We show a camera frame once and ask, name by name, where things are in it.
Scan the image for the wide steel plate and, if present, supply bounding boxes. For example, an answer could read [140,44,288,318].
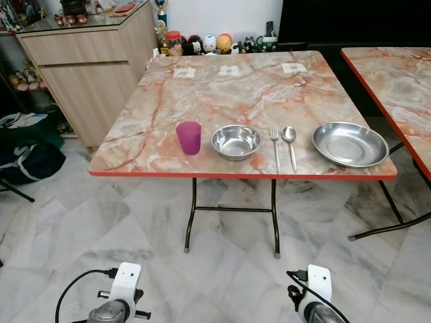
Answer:
[312,122,390,169]

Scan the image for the marble-print folding table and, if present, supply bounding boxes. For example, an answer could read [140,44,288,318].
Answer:
[88,50,398,260]
[340,46,431,242]

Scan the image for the steel spoon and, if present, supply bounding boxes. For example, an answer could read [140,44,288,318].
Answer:
[282,126,298,174]

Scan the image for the steel fork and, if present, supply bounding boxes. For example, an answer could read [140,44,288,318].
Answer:
[269,127,282,175]

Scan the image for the black television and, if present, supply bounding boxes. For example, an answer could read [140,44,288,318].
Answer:
[278,0,431,46]

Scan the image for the small steel bowl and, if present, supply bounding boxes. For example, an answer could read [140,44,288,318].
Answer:
[211,124,262,162]

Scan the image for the dark green mug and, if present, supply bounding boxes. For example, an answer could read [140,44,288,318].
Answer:
[256,35,278,52]

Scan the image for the yellow round figurine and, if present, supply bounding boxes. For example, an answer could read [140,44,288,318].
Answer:
[217,33,233,55]

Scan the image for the purple plastic cup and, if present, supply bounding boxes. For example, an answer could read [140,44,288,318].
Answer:
[176,121,203,156]

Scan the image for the white round figurine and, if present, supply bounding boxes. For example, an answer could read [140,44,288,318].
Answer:
[203,34,218,55]

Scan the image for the black plush toy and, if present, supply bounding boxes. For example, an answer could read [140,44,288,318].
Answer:
[183,35,204,56]

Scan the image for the jar with red lid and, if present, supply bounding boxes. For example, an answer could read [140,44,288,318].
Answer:
[165,30,183,56]

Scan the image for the small trophy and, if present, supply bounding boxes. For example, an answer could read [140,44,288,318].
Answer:
[155,0,168,28]

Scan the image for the wooden cabinet with glass top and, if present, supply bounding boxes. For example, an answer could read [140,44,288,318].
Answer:
[15,0,160,149]

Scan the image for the green bag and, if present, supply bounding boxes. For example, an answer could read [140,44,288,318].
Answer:
[0,111,65,149]

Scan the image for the black bag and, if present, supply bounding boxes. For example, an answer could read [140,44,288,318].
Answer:
[0,140,67,186]

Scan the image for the black stand leg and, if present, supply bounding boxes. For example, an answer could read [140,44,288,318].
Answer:
[0,178,35,203]

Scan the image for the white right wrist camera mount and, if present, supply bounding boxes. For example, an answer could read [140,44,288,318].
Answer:
[306,264,333,308]

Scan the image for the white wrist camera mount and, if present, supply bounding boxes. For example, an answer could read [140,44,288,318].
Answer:
[306,264,333,308]
[109,262,143,308]

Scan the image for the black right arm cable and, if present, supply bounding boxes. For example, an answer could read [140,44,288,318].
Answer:
[286,270,352,323]

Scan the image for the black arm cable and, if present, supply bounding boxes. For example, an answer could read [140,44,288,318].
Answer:
[55,268,119,323]
[286,270,352,323]

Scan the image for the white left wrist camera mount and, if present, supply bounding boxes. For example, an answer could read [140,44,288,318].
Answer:
[109,262,143,308]

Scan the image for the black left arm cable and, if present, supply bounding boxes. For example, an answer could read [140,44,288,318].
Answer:
[55,268,119,323]

